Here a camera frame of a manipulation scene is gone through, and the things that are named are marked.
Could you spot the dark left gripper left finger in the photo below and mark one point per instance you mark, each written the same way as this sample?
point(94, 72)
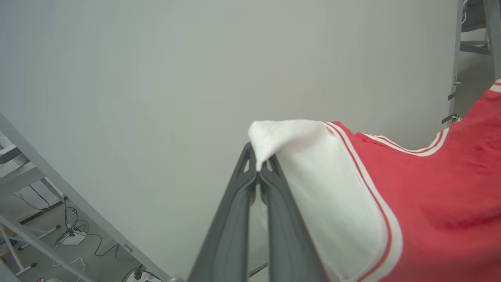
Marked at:
point(229, 235)

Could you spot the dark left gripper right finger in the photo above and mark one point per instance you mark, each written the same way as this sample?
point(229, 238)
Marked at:
point(289, 243)

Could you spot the red shirt with white sleeves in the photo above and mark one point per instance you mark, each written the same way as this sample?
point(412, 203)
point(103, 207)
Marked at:
point(430, 203)

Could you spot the white power strip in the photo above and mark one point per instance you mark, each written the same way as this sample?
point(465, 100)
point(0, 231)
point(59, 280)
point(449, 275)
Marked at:
point(74, 238)

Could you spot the grey metal frame leg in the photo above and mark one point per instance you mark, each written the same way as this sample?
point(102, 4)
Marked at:
point(78, 203)
point(31, 239)

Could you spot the grey metal frame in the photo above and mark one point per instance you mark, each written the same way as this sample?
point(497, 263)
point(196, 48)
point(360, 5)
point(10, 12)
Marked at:
point(456, 58)

